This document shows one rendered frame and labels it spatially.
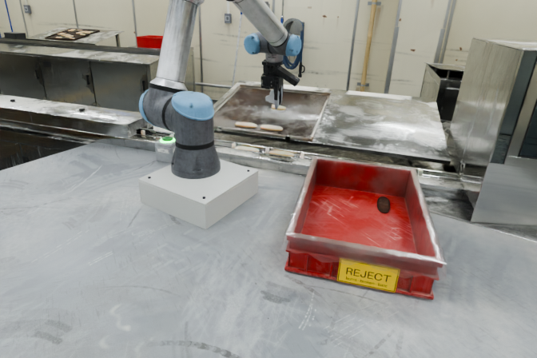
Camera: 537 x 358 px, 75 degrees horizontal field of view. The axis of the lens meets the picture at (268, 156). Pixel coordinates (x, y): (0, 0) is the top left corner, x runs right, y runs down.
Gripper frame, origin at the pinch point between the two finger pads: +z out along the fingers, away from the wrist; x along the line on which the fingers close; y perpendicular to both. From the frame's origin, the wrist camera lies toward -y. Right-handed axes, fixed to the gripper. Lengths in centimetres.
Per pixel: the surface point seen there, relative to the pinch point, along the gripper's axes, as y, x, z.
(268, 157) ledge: -7.2, 36.9, 4.7
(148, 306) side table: -6, 108, -4
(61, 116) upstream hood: 84, 40, -1
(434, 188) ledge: -64, 38, 6
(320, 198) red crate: -30, 54, 6
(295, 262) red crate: -31, 88, -3
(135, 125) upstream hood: 53, 34, 1
